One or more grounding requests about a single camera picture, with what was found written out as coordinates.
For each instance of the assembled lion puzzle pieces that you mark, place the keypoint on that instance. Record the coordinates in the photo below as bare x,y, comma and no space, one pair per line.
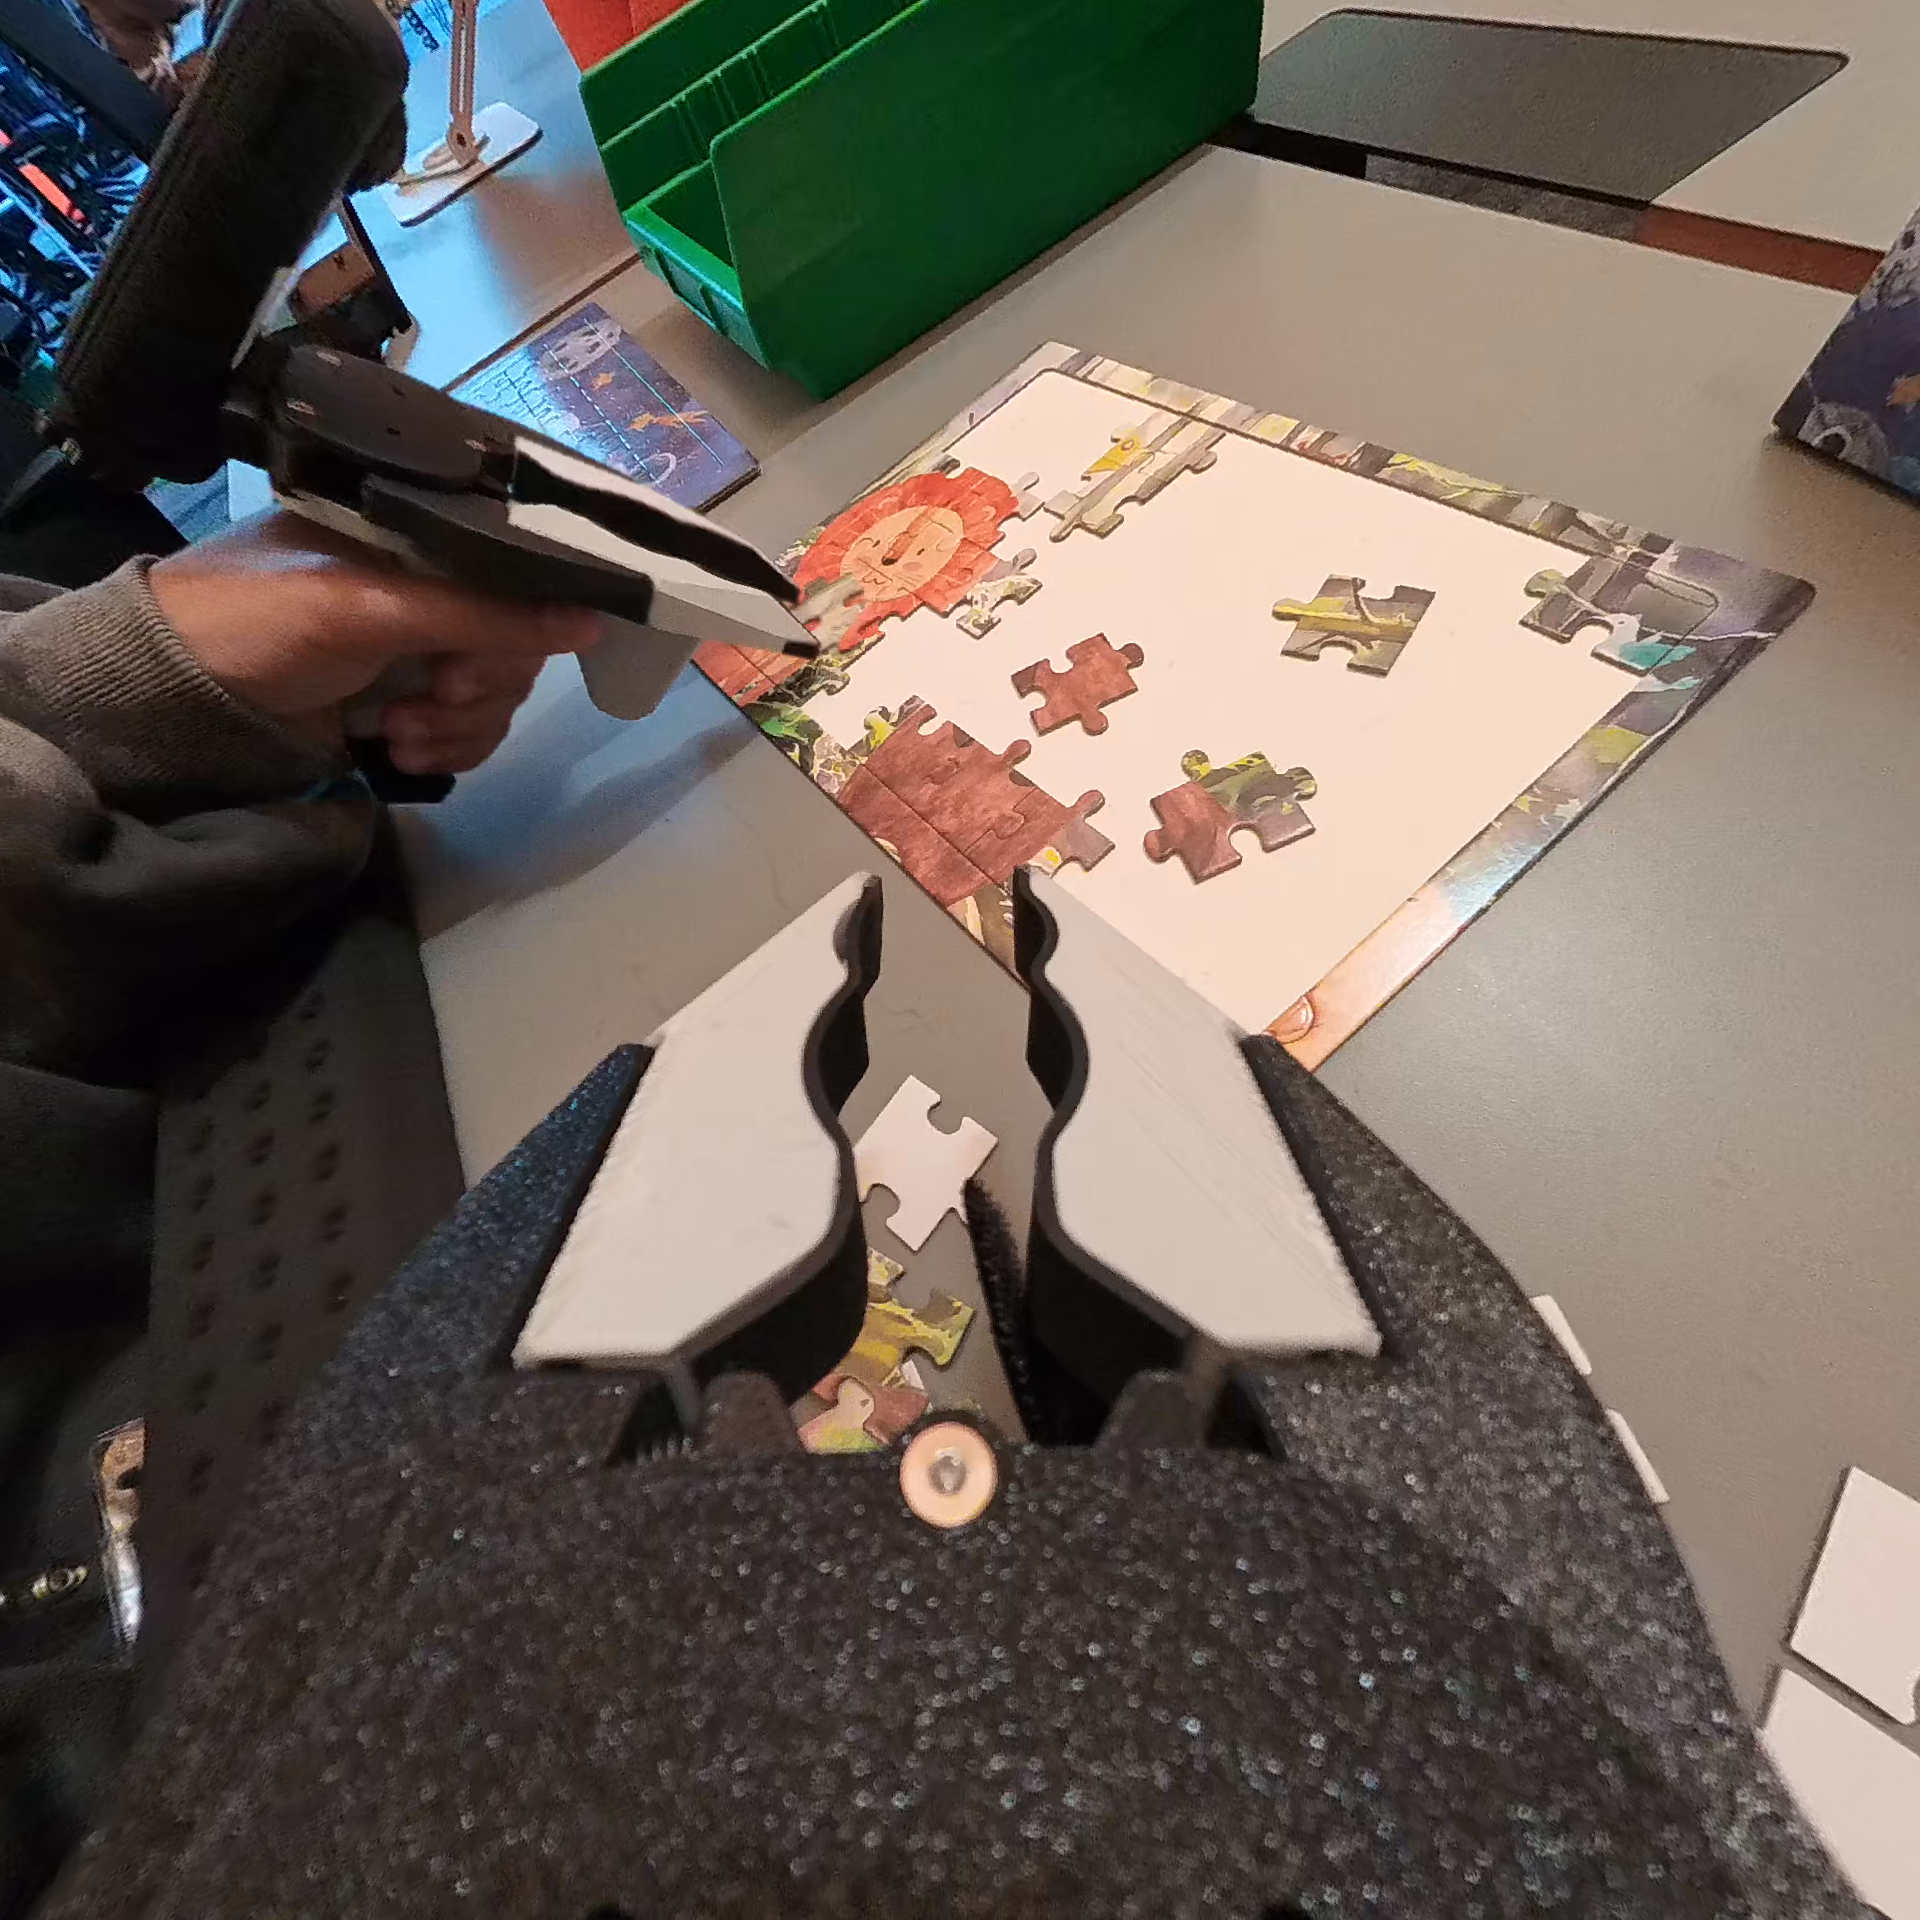
901,547

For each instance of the person's left forearm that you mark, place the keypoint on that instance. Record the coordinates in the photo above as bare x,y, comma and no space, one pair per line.
91,675

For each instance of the pile of puzzle pieces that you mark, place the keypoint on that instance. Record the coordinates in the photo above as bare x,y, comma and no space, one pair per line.
1861,1591

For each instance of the white stand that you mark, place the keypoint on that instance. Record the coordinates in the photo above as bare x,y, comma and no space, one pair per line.
465,142

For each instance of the white and green puzzle piece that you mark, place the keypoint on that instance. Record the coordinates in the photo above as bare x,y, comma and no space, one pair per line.
1004,592

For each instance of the grey teal corner puzzle piece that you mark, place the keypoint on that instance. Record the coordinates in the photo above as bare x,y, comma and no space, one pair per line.
1606,608

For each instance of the dark blue puzzle board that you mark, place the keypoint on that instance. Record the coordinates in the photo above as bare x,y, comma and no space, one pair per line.
632,406

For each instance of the reddish brown puzzle piece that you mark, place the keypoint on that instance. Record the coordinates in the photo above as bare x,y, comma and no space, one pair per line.
1078,682

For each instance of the green and grey puzzle piece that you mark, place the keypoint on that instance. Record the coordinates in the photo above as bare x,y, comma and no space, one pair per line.
1351,622

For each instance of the brown and green puzzle piece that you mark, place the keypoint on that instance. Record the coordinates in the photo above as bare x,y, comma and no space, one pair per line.
1223,817

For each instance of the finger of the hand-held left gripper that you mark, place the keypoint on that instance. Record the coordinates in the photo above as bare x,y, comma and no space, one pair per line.
662,521
736,608

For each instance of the pale grey-green puzzle piece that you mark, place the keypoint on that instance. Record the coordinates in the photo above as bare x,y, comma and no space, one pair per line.
828,608

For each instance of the assembled brown trunk pieces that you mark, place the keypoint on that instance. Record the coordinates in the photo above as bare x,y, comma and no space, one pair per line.
961,810

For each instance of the illustrated puzzle box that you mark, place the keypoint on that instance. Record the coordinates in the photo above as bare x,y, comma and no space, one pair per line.
1868,376

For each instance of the red plastic bin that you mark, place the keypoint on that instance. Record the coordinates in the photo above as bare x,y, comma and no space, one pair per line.
602,23

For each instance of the grey desk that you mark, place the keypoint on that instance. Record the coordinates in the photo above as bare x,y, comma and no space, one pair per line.
1501,1199

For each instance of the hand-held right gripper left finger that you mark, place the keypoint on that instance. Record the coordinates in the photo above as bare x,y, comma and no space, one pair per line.
706,1199

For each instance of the green plastic bin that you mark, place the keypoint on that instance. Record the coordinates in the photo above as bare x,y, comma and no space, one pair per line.
931,181

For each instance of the black perforated board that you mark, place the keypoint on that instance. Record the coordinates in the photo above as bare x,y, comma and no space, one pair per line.
300,1141

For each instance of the person's left hand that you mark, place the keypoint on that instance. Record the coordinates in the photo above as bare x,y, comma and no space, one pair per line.
346,615

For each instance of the lion puzzle tray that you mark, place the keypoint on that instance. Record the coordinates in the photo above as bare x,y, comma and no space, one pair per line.
1351,780

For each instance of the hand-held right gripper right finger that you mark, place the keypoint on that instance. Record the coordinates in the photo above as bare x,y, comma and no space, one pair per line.
1186,1199

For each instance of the assembled grey branch pieces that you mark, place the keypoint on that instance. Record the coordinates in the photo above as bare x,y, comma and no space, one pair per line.
1126,473

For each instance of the black flat panel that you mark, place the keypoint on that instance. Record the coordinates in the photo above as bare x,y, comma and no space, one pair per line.
1531,105

